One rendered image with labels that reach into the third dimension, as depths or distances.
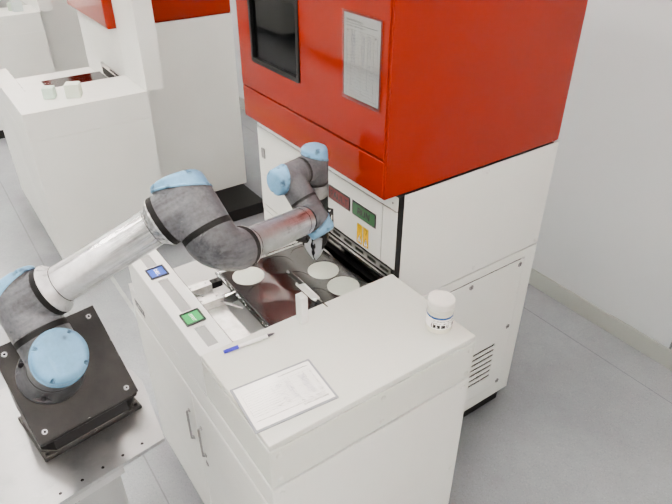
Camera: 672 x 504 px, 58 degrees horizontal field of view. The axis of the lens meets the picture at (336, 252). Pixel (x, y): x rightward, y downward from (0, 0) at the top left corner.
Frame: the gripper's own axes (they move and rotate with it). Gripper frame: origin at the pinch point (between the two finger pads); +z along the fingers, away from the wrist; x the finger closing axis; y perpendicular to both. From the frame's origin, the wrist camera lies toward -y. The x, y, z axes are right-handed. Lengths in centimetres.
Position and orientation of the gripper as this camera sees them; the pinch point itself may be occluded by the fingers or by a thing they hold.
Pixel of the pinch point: (313, 256)
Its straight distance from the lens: 184.0
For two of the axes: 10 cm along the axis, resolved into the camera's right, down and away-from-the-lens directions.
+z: 0.0, 8.4, 5.5
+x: -9.3, -2.1, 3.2
